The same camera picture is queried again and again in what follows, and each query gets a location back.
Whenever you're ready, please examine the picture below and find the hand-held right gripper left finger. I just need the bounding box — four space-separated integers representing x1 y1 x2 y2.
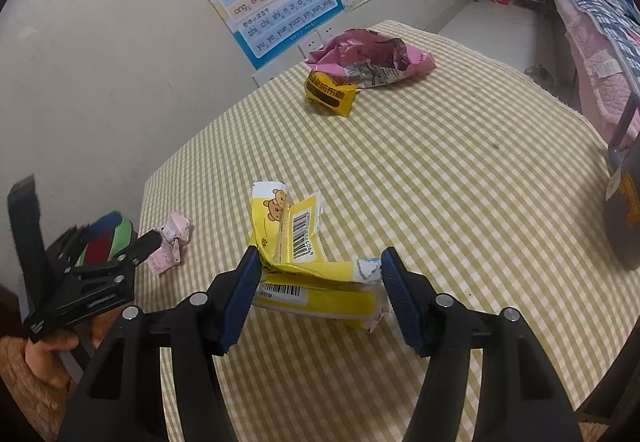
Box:
57 246 263 442

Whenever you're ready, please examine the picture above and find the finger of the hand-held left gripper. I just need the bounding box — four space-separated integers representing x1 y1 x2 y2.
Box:
122 231 163 269
59 211 124 263

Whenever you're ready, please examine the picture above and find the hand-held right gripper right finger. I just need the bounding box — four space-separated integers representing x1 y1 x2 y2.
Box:
380 247 583 442

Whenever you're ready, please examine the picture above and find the pink paper wrapper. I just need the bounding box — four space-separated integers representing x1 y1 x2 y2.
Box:
149 212 192 277

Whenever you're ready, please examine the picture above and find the yellow bear print carton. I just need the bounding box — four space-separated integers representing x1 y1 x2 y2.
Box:
250 180 391 334

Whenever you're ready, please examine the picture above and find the person's left forearm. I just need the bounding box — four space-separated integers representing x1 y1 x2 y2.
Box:
0 334 76 442

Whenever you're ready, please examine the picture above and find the person's left hand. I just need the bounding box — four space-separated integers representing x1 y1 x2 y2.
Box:
22 312 108 388

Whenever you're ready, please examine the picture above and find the green red striped object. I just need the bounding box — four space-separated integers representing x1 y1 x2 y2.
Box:
75 214 137 269

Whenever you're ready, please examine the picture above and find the checked tablecloth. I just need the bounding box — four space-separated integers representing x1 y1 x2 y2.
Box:
135 19 636 442

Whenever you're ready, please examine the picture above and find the yellow snack packet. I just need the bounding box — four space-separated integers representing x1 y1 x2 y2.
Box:
304 69 360 117

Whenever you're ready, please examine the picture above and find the pink snack bag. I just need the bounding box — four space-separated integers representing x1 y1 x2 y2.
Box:
306 28 436 90

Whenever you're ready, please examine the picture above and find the pair of shoes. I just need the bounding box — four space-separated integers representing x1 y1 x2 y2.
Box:
524 64 556 87

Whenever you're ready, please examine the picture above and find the pink quilt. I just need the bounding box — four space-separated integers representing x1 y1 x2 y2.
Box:
545 0 640 143

